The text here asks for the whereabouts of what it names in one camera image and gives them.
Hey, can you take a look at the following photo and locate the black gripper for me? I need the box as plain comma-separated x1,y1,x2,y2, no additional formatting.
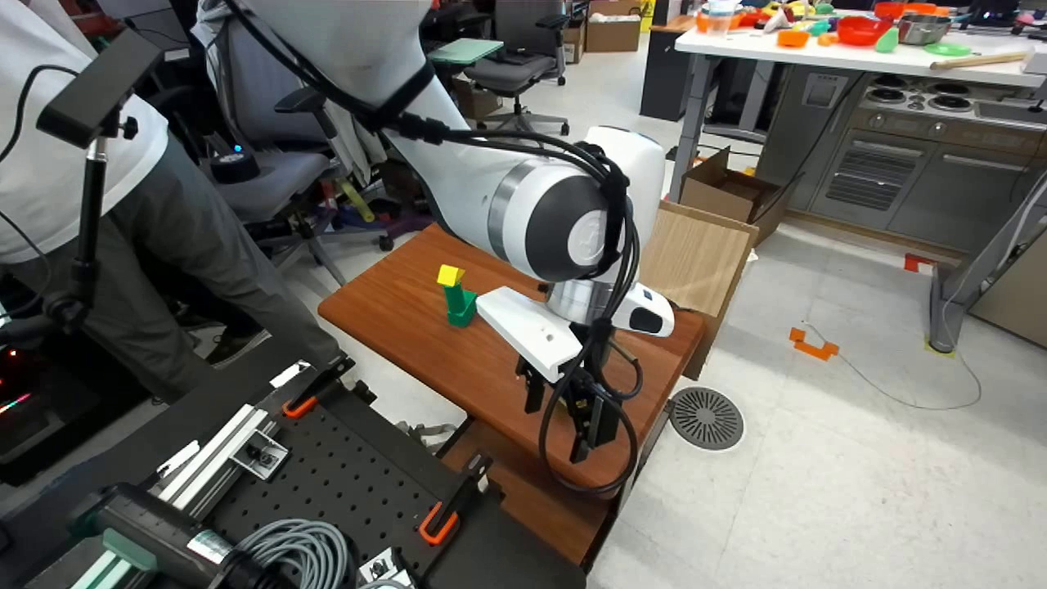
514,357,622,465

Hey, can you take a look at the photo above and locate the large green block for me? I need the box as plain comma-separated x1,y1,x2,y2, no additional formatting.
441,283,481,332

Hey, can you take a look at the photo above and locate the round floor drain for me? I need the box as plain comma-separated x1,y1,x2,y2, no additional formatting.
663,382,745,454

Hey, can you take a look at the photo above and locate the brown cardboard panel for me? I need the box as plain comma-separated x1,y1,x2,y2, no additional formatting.
640,196,761,381

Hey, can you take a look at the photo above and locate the black perforated breadboard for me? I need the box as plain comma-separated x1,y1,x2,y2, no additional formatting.
0,339,616,589

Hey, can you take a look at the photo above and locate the open cardboard box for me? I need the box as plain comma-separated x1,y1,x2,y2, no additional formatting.
681,145,787,225

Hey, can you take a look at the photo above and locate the aluminium extrusion bar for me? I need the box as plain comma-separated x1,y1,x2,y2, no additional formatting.
149,404,292,516

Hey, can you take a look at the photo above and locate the dark office chair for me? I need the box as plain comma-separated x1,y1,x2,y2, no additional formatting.
461,0,574,142

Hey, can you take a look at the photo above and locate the small closed cardboard box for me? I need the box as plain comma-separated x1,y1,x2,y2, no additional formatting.
583,9,646,56

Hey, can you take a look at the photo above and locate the gray office chair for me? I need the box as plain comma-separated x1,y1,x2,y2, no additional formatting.
192,20,339,287

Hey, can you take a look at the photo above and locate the gray toy kitchen cabinet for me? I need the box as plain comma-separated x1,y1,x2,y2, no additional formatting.
754,77,1047,258

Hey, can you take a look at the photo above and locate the black and green device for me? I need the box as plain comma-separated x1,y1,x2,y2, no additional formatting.
18,485,238,589

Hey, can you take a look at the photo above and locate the white folding table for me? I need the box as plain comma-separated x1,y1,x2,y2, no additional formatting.
666,12,1047,357

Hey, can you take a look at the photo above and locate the red bowl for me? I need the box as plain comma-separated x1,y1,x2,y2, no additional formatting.
834,12,893,51

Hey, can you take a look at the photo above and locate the clear plastic container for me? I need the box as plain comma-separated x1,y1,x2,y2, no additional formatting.
893,0,959,51

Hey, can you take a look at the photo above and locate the person in white shirt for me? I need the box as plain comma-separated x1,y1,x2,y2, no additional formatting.
0,0,339,405

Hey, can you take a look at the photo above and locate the white wrist mount box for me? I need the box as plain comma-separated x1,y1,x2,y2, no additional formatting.
475,285,584,388

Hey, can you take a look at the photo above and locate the orange handled black clamp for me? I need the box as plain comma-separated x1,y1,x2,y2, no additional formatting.
273,353,355,424
415,452,495,550

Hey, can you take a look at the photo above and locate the orange floor bracket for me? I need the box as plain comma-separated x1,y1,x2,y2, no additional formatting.
786,323,843,363

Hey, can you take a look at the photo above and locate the gray coiled cable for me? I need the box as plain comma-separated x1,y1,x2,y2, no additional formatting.
221,516,352,589

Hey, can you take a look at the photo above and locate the black camera on stand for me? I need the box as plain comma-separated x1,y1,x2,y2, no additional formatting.
31,27,166,332

